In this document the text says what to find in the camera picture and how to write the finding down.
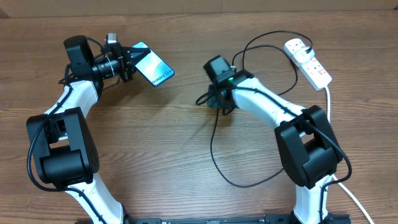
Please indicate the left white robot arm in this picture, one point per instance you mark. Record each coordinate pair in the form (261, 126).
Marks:
(62, 156)

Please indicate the white power strip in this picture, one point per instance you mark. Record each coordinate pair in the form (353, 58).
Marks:
(313, 71)

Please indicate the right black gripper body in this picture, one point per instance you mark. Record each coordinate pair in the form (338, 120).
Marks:
(216, 101)

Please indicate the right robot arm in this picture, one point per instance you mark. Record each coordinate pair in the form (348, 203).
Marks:
(308, 148)

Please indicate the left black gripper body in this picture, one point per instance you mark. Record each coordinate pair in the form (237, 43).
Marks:
(124, 63)

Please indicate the white charger plug adapter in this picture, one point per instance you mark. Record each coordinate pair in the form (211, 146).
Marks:
(303, 55)

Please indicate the Galaxy smartphone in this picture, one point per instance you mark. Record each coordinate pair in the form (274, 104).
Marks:
(152, 67)

